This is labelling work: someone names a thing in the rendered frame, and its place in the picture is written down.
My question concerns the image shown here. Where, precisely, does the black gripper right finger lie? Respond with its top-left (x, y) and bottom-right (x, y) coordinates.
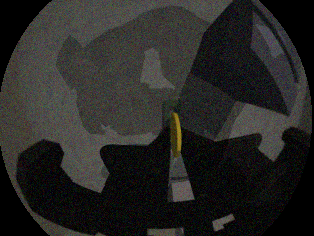
top-left (181, 127), bottom-right (262, 199)

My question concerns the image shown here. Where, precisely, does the gold coin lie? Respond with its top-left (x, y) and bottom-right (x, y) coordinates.
top-left (170, 113), bottom-right (182, 158)

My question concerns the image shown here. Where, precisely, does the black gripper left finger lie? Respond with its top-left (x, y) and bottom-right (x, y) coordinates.
top-left (100, 127), bottom-right (170, 193)

